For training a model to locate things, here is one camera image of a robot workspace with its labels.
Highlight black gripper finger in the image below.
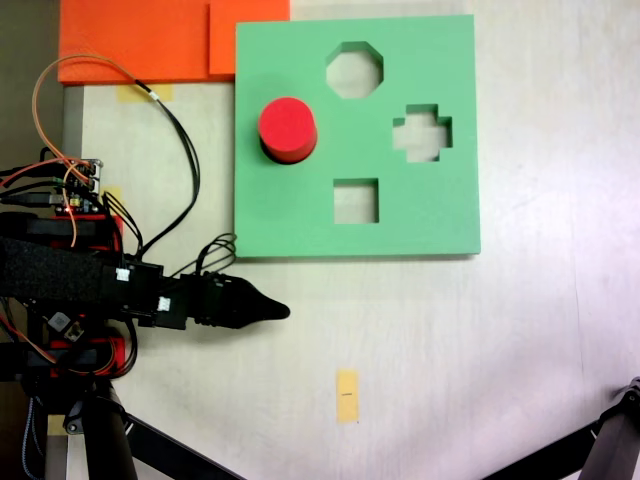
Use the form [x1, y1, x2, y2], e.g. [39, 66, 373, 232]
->
[221, 277, 293, 332]

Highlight red cylinder block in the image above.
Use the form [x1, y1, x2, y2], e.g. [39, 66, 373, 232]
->
[256, 95, 320, 166]

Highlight large orange foam block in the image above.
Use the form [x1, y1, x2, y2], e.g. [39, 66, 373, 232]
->
[57, 0, 237, 86]

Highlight green shape sorting board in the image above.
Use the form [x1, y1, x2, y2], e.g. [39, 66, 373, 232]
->
[232, 14, 482, 261]

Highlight yellow tape marker with line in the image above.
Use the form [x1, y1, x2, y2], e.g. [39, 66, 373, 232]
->
[336, 369, 361, 425]

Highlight small yellow tape piece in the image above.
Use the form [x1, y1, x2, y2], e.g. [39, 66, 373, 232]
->
[101, 185, 127, 217]

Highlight black driver circuit board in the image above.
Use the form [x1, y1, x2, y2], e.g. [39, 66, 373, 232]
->
[46, 310, 87, 345]

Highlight black tripod leg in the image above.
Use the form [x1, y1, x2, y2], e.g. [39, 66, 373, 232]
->
[480, 376, 640, 480]
[79, 384, 140, 480]
[122, 413, 247, 480]

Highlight circuit board with green terminal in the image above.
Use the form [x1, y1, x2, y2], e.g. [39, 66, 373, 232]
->
[51, 157, 105, 215]

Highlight wide yellow tape strip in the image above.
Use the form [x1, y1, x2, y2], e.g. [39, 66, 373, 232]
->
[116, 84, 175, 104]

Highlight black servo wire loop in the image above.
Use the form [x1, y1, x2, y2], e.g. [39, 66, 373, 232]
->
[193, 231, 239, 277]

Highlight red printed base mount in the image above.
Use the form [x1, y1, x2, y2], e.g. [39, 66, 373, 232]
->
[49, 214, 127, 377]

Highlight short black board wires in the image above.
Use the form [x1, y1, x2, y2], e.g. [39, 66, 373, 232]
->
[101, 190, 146, 254]

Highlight long black twin wire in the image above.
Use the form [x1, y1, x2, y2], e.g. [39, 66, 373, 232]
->
[133, 78, 203, 259]

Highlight black USB cable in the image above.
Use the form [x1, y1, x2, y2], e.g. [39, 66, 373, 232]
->
[0, 192, 66, 207]

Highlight blue white braided cable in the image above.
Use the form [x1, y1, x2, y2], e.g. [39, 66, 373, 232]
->
[21, 397, 49, 479]

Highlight thin orange wire loop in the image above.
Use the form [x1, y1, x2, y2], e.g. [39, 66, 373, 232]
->
[31, 53, 142, 251]

